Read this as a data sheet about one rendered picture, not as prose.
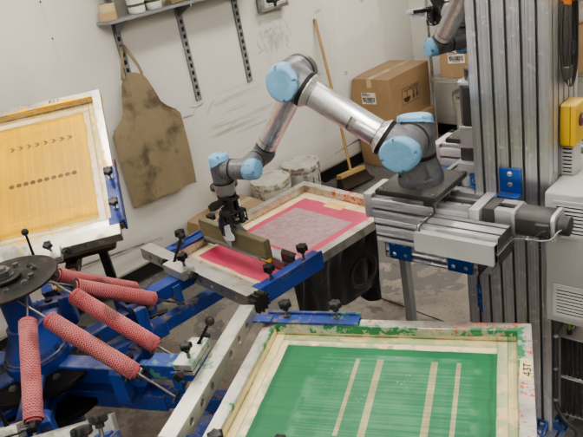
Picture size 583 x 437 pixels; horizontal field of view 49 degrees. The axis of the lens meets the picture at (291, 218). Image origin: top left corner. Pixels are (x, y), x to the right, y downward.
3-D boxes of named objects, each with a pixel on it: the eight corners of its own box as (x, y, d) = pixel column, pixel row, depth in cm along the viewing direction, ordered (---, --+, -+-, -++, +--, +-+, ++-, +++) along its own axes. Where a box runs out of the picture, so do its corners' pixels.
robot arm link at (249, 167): (265, 151, 229) (239, 151, 234) (251, 163, 220) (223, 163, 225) (270, 171, 232) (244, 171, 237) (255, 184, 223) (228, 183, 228)
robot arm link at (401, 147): (436, 134, 198) (290, 46, 206) (424, 153, 187) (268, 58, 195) (418, 165, 206) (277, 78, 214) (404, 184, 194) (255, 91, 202)
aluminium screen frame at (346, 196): (305, 188, 307) (304, 180, 305) (403, 211, 266) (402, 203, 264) (168, 261, 262) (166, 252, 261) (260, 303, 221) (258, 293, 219)
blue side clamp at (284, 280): (315, 264, 241) (312, 247, 238) (324, 267, 238) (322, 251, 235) (255, 302, 224) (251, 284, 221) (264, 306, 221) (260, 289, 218)
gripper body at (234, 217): (233, 230, 235) (226, 199, 230) (219, 225, 241) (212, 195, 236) (249, 221, 239) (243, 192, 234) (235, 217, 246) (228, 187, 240)
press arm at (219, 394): (450, 418, 169) (448, 401, 166) (448, 434, 164) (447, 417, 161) (60, 390, 210) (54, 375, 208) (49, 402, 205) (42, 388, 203)
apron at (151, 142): (193, 179, 469) (156, 33, 425) (199, 181, 464) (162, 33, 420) (131, 208, 439) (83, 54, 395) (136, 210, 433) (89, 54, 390)
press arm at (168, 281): (186, 279, 237) (182, 267, 235) (195, 283, 233) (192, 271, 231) (146, 301, 228) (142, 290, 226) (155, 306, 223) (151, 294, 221)
